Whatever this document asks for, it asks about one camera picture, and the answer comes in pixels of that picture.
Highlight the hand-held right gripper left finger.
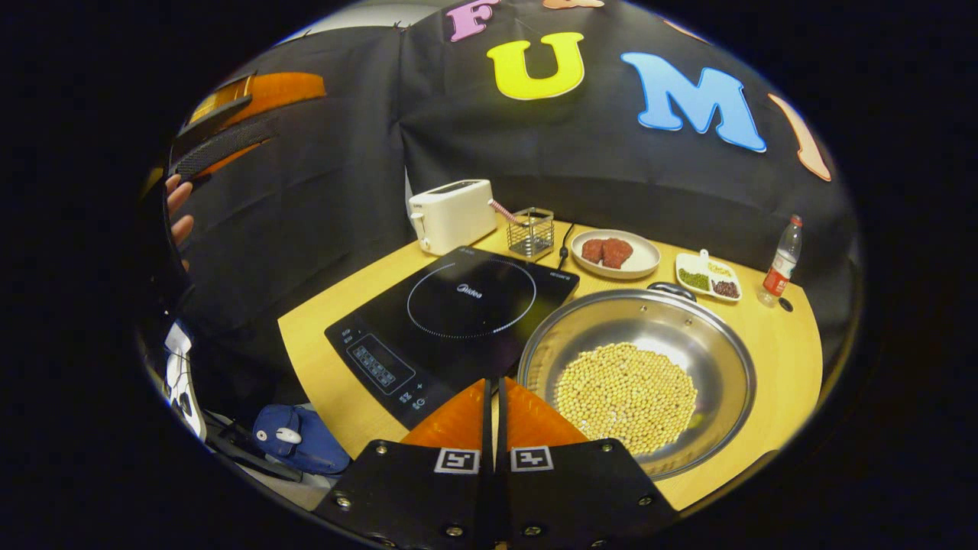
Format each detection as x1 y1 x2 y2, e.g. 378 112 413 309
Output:
313 378 494 549

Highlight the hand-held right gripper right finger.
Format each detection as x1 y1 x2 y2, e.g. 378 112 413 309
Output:
497 377 679 549

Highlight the black induction cooktop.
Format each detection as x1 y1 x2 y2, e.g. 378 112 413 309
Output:
324 245 581 430

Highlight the steel pot with black handles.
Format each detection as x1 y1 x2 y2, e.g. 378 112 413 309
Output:
517 282 757 480

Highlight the white black patterned item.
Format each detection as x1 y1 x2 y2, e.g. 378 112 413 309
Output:
163 321 208 442

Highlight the pile of yellow soybeans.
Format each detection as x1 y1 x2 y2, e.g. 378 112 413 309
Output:
555 343 698 456

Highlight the blue bag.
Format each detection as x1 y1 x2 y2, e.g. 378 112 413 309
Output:
252 403 351 474

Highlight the black backdrop cloth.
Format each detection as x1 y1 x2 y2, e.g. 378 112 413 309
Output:
141 0 860 398

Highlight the white toaster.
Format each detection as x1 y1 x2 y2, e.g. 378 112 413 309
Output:
407 179 499 256

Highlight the white round plate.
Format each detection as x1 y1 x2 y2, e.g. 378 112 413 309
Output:
571 229 662 280

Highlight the white divided bean dish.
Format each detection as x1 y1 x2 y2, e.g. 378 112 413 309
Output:
675 249 743 303

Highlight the clear plastic water bottle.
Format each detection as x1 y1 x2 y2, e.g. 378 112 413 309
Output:
758 215 804 306

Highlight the wire mesh basket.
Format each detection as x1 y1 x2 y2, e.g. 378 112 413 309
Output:
507 207 555 258

